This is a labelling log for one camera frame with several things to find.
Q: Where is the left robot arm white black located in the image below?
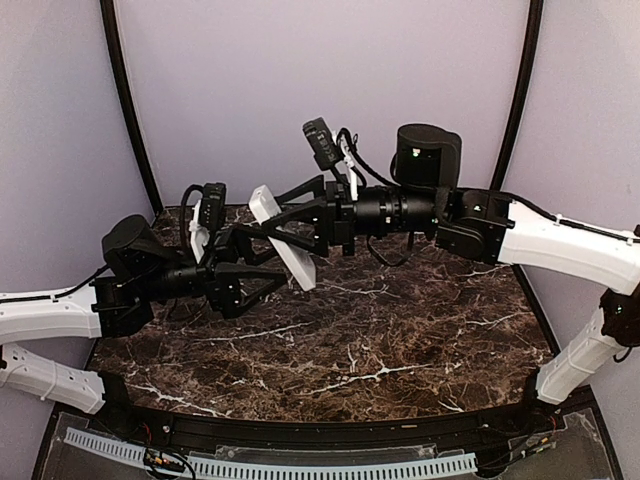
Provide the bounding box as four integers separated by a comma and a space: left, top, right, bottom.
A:
1, 215, 287, 436

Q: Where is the small circuit board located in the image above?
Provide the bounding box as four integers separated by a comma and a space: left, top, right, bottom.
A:
143, 449, 186, 474

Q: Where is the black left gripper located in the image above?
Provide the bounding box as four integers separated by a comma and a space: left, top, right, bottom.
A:
138, 221, 291, 318

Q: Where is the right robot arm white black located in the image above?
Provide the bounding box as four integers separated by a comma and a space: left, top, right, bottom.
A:
249, 118, 639, 434

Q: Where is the white slotted cable duct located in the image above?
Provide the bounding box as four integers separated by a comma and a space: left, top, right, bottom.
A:
63, 427, 478, 479

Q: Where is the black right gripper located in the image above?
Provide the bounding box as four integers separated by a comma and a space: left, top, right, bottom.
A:
261, 172, 443, 257

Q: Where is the black front frame rail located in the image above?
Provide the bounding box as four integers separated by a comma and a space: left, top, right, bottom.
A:
54, 389, 596, 454

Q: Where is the white remote control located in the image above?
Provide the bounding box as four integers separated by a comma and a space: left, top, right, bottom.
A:
248, 184, 317, 293

